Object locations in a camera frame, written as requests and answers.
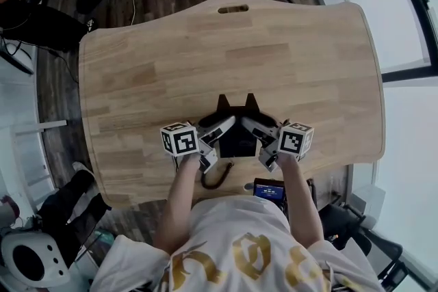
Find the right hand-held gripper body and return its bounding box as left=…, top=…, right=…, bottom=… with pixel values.
left=259, top=122, right=315, bottom=172

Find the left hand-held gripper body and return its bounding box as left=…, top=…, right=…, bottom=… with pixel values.
left=159, top=122, right=218, bottom=175

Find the person's left forearm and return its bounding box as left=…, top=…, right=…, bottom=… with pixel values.
left=152, top=155, right=202, bottom=256

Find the person's right forearm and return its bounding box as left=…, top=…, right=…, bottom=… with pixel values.
left=275, top=153, right=325, bottom=253

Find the black smartphone with blue screen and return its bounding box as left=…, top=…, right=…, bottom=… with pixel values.
left=253, top=177, right=287, bottom=208

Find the grey mesh-back office chair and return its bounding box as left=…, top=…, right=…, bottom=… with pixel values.
left=318, top=200, right=413, bottom=287

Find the operator in white sleeve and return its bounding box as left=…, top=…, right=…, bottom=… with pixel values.
left=90, top=196, right=384, bottom=292

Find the green dustpan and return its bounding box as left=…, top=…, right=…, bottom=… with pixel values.
left=93, top=228, right=114, bottom=248

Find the white metal rack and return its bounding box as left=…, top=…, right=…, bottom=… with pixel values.
left=0, top=118, right=68, bottom=204

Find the dark-framed window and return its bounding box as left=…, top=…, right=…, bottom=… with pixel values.
left=338, top=0, right=438, bottom=83

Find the plain white backpack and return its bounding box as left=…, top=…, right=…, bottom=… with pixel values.
left=0, top=38, right=36, bottom=75

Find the white backpack with round window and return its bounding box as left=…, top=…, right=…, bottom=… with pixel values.
left=0, top=230, right=72, bottom=290

